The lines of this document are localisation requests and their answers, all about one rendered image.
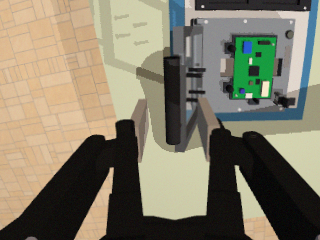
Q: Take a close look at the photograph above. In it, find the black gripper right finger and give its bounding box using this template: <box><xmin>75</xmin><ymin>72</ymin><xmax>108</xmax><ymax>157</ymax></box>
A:
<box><xmin>197</xmin><ymin>97</ymin><xmax>320</xmax><ymax>240</ymax></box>

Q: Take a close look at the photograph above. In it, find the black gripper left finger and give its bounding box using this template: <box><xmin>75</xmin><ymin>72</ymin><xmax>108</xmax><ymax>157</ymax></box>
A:
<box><xmin>0</xmin><ymin>99</ymin><xmax>149</xmax><ymax>240</ymax></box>

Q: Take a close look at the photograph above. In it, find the green circuit board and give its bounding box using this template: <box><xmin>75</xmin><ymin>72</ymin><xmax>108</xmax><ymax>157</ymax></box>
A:
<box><xmin>232</xmin><ymin>37</ymin><xmax>276</xmax><ymax>98</ymax></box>

